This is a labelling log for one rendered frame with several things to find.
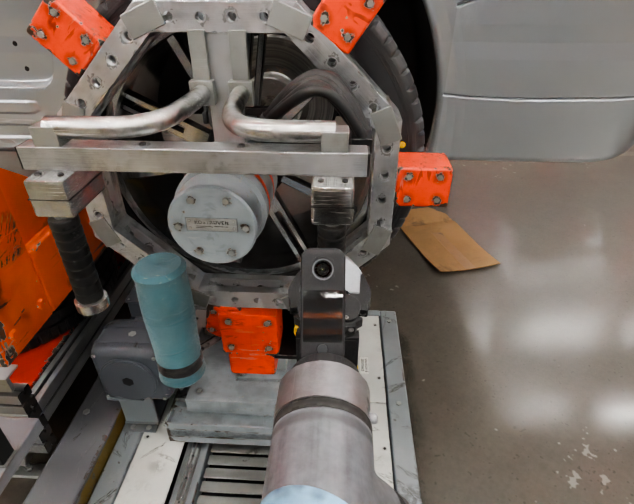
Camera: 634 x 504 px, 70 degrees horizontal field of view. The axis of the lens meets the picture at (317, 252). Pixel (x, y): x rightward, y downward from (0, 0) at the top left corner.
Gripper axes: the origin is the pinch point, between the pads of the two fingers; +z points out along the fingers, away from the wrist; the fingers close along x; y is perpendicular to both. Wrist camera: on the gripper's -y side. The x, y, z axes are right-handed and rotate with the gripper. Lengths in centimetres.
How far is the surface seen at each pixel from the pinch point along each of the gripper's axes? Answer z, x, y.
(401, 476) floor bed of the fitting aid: 15, 18, 75
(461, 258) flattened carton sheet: 125, 57, 82
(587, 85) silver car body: 58, 55, -10
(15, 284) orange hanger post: 14, -60, 18
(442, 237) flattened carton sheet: 144, 52, 82
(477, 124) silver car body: 58, 33, 0
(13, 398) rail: 13, -72, 50
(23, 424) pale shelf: -1, -56, 38
